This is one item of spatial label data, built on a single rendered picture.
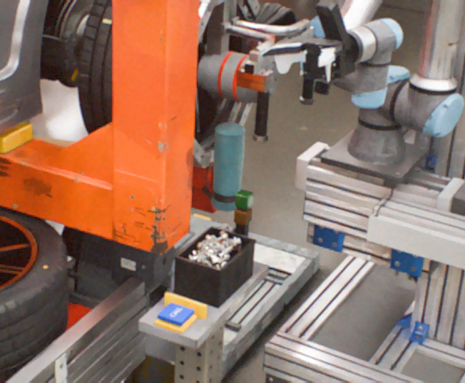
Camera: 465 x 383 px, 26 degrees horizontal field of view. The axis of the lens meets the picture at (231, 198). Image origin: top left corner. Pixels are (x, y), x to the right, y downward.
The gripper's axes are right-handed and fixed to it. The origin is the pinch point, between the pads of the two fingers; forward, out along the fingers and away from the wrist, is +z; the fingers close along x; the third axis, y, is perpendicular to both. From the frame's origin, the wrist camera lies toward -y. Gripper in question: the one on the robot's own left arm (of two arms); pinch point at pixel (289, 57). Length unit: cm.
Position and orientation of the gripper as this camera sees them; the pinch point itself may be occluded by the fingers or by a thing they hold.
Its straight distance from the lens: 205.1
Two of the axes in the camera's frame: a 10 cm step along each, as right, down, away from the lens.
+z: -6.8, 3.0, -6.7
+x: -7.3, -2.2, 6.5
